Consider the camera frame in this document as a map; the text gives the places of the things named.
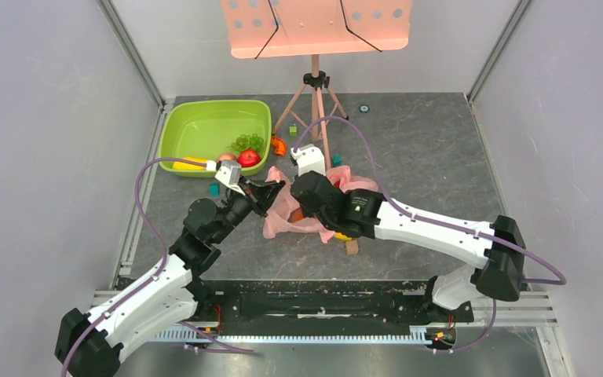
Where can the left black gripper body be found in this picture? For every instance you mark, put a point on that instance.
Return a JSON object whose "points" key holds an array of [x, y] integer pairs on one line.
{"points": [[240, 206]]}

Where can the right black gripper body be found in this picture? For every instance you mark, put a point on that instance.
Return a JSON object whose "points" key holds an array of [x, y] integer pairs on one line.
{"points": [[305, 188]]}

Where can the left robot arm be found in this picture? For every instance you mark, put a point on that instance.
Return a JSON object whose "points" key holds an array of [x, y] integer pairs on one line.
{"points": [[97, 342]]}

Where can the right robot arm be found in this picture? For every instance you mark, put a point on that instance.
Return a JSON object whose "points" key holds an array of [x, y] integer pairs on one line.
{"points": [[492, 265]]}

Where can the red fake apple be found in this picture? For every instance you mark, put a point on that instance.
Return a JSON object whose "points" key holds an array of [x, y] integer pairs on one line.
{"points": [[248, 158]]}

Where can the pink fake peach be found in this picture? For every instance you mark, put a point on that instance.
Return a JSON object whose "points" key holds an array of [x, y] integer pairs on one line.
{"points": [[227, 156]]}

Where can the green fake grapes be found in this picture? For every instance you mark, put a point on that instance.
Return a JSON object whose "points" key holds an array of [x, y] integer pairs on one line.
{"points": [[244, 142]]}

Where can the yellow fake mango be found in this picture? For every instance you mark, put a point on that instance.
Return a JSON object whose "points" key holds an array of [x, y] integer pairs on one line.
{"points": [[190, 163]]}

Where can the teal cube near basin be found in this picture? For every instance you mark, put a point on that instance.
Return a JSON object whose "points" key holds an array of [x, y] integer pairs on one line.
{"points": [[214, 189]]}

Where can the yellow wooden block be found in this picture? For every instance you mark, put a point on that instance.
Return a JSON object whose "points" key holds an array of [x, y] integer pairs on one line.
{"points": [[342, 237]]}

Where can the teal cube near stand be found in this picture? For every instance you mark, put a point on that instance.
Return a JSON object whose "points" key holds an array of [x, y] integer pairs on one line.
{"points": [[336, 160]]}

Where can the orange arch toy block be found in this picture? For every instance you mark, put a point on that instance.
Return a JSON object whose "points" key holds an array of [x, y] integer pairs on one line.
{"points": [[278, 146]]}

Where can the brown wooden block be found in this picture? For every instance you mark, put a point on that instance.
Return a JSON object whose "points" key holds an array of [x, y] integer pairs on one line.
{"points": [[351, 247]]}

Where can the green plastic basin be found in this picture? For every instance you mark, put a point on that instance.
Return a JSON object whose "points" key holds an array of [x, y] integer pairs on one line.
{"points": [[205, 129]]}

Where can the pink music stand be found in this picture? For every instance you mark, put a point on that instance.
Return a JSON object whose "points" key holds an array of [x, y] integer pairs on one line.
{"points": [[263, 29]]}

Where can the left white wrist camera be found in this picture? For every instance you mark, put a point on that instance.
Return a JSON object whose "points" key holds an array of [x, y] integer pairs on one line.
{"points": [[227, 172]]}

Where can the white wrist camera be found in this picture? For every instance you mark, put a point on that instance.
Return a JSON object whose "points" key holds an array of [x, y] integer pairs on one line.
{"points": [[227, 172], [308, 158]]}

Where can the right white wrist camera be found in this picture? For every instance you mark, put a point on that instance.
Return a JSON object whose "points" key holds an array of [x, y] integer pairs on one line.
{"points": [[308, 158]]}

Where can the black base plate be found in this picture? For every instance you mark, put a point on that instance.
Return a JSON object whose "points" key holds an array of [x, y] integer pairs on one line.
{"points": [[323, 307]]}

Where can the white cable duct rail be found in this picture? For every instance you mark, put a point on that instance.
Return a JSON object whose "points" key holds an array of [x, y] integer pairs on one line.
{"points": [[180, 333]]}

